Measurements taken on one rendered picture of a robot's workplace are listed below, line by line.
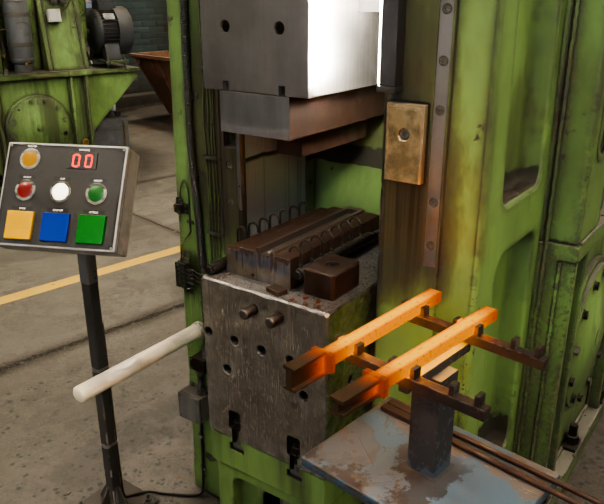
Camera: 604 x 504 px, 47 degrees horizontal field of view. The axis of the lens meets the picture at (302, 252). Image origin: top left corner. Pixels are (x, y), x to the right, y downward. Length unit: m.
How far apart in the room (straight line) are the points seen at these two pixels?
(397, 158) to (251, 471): 0.92
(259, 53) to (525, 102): 0.67
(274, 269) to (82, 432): 1.41
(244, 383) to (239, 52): 0.80
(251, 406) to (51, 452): 1.15
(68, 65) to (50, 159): 4.44
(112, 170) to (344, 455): 0.94
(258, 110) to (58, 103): 4.82
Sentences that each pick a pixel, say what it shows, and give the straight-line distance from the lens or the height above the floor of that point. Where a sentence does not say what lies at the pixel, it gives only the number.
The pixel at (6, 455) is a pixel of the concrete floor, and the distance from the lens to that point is 2.82.
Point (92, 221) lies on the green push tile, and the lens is 1.84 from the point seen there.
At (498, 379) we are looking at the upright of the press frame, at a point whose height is 0.54.
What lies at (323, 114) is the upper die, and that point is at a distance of 1.63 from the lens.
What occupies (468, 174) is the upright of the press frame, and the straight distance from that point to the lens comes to 1.49.
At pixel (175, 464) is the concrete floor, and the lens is 2.61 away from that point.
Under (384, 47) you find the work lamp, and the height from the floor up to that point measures 1.47.
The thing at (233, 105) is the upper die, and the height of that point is 1.33.
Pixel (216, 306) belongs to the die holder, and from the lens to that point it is 1.73.
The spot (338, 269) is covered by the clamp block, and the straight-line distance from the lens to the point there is 1.58.
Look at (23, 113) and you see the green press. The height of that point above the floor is 0.63.
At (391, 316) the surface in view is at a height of 0.99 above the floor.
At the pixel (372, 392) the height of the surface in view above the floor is 0.97.
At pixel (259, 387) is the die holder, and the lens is 1.74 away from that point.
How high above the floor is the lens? 1.58
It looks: 21 degrees down
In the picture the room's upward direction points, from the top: straight up
